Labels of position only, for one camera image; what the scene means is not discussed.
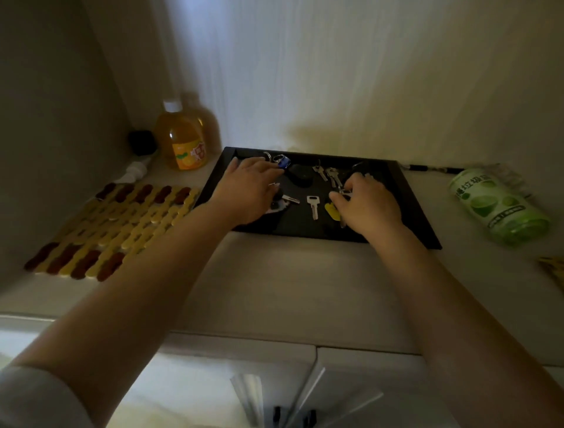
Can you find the person's left hand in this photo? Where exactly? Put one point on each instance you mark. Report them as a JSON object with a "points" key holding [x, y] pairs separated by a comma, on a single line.
{"points": [[244, 192]]}

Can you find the person's right hand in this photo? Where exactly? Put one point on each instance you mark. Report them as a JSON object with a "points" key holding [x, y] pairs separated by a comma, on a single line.
{"points": [[370, 207]]}

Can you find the person's left little finger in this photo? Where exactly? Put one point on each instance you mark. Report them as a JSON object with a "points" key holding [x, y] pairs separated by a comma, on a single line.
{"points": [[233, 162]]}

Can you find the person's right thumb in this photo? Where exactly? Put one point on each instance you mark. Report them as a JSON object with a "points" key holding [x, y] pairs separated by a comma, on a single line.
{"points": [[339, 200]]}

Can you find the person's left thumb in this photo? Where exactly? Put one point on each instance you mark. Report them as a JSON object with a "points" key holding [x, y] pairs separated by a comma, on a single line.
{"points": [[276, 194]]}

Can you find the black headed silver key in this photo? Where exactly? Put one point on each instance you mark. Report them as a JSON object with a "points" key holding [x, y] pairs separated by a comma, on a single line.
{"points": [[288, 199]]}

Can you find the person's left forearm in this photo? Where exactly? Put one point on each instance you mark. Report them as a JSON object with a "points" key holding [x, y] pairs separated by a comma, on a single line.
{"points": [[145, 291]]}

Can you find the person's right forearm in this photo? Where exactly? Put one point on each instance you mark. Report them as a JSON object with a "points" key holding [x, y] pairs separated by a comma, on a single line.
{"points": [[445, 317]]}

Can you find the yellow capped key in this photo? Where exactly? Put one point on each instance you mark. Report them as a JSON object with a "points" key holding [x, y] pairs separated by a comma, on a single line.
{"points": [[331, 211]]}

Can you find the plain silver key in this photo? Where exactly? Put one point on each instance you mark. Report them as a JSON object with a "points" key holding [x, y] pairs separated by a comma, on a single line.
{"points": [[313, 206]]}

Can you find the bunch of silver keys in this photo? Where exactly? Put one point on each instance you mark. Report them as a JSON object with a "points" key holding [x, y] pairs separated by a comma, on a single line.
{"points": [[329, 173]]}

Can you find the black car key fob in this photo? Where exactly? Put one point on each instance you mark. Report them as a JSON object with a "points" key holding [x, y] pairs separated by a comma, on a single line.
{"points": [[301, 175]]}

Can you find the black rectangular tray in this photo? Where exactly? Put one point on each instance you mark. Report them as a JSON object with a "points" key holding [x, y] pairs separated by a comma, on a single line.
{"points": [[304, 220]]}

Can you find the orange juice bottle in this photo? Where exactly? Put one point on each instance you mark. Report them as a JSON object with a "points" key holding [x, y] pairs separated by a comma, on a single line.
{"points": [[183, 136]]}

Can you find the black round object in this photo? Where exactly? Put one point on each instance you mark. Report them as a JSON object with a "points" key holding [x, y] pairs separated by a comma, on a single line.
{"points": [[142, 142]]}

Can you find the thin black rod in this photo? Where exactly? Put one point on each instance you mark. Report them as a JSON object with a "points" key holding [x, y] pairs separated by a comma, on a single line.
{"points": [[429, 168]]}

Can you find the white plastic plug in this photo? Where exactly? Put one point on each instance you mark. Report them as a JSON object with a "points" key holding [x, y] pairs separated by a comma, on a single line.
{"points": [[134, 169]]}

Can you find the yellow and brown beaded mat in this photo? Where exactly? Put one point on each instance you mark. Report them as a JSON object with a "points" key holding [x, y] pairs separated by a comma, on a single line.
{"points": [[110, 225]]}

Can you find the white sleeve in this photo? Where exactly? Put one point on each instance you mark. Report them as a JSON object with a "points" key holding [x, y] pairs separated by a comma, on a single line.
{"points": [[39, 401]]}

